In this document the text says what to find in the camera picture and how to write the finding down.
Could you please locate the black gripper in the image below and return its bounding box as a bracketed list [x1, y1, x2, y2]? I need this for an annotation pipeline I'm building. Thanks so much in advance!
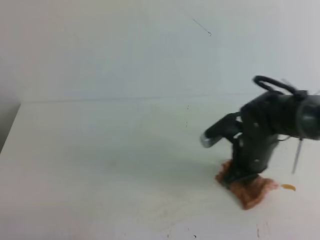
[223, 92, 300, 188]

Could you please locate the orange-brown waffle rag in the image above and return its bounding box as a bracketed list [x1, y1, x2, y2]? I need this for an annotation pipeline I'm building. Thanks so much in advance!
[215, 160, 279, 210]

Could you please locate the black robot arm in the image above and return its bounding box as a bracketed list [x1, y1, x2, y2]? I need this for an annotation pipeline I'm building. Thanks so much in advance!
[222, 92, 320, 187]

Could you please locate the brown coffee stain puddle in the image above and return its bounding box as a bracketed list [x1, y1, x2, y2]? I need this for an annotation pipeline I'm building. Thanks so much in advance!
[280, 184, 296, 191]

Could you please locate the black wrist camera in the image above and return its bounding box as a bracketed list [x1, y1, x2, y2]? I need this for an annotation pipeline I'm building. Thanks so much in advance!
[200, 112, 242, 148]

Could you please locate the black looped cable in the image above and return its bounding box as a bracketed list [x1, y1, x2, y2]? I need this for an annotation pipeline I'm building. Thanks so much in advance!
[252, 75, 308, 101]

